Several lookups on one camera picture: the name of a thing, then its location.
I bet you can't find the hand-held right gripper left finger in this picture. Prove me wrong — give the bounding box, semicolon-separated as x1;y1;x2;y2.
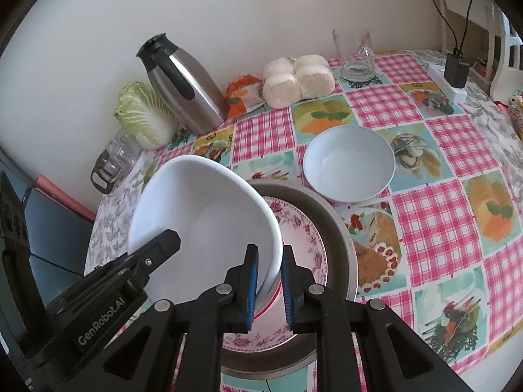
98;244;261;392

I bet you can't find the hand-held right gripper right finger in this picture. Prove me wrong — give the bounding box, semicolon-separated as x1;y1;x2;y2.
281;244;475;392

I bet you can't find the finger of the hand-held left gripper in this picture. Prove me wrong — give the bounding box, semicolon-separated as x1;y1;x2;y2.
96;229;181;295

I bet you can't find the floral rimmed white plate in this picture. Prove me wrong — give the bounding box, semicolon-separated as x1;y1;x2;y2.
223;196;328;354

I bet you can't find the plain white bowl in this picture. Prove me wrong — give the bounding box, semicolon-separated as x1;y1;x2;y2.
127;155;283;311

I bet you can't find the large round metal plate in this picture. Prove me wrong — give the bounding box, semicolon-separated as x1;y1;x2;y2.
221;179;359;380

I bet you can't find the dark panel with pink edge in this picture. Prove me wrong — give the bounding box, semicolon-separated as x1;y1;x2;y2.
22;173;96;276

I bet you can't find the clear glass tumbler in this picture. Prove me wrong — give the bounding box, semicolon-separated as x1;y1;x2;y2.
107;128;142;164

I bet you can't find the napa cabbage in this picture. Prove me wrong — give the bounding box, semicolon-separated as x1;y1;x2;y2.
113;81;178;150

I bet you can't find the pale blue bowl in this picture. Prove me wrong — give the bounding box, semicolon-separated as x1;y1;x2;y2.
303;126;396;204

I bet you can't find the stainless steel thermos jug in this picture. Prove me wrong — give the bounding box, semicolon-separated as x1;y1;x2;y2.
136;32;230;136

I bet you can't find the pink checkered printed tablecloth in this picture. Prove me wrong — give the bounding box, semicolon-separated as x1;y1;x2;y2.
141;49;523;392

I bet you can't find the orange snack packet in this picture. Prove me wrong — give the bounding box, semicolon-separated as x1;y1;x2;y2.
226;74;266;117

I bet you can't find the pack of toilet rolls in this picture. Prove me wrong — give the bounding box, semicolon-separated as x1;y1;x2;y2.
261;54;336;109

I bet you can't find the clear glass mug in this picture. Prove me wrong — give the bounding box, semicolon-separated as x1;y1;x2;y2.
332;28;377;83

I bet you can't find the white power strip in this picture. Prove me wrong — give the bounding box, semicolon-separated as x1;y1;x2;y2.
428;63;468;103

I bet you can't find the black power adapter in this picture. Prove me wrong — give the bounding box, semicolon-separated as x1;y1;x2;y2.
445;52;470;89

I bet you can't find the colourful snack packet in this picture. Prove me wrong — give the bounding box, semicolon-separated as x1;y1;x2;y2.
507;94;523;139

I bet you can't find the glass jug with black handle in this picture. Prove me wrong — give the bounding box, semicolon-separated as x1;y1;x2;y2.
91;147;131;194

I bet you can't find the black cable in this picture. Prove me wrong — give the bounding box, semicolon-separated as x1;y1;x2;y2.
417;0;457;56
460;0;475;56

